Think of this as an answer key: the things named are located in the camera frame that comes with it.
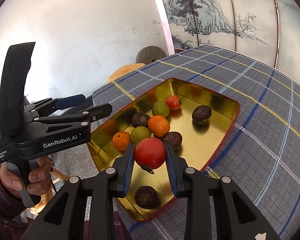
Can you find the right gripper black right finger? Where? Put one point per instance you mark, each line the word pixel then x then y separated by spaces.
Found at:
pixel 236 215

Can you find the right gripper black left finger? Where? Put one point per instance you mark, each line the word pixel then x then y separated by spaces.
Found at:
pixel 64 215

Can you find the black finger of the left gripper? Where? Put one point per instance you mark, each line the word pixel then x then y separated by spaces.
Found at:
pixel 84 117
pixel 51 104

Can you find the large orange tangerine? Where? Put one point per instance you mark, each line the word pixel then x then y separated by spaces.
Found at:
pixel 121 140

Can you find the green round fruit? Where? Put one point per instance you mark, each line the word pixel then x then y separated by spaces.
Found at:
pixel 140 133

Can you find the small red persimmon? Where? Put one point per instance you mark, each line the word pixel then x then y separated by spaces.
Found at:
pixel 150 154

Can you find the small orange tangerine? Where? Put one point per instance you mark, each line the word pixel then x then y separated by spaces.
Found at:
pixel 158 125

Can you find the dark brown passion fruit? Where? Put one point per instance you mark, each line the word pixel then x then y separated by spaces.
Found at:
pixel 174 139

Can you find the red persimmon fruit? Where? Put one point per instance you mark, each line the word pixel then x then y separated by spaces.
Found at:
pixel 173 102

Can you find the red gold toffee tin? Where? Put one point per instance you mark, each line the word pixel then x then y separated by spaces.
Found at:
pixel 198 128

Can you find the dark purple passion fruit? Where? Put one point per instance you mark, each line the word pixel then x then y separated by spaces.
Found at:
pixel 201 114

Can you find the dark wrinkled passion fruit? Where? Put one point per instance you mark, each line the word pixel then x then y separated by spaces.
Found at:
pixel 140 119

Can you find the purple patterned sleeve forearm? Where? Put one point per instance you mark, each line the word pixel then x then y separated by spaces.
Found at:
pixel 10 208

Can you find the grey plaid tablecloth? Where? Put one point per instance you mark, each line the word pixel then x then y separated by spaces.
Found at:
pixel 239 118

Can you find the grey round millstone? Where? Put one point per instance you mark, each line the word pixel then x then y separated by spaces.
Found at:
pixel 150 54

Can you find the painted landscape folding screen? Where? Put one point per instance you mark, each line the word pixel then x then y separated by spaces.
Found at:
pixel 266 30

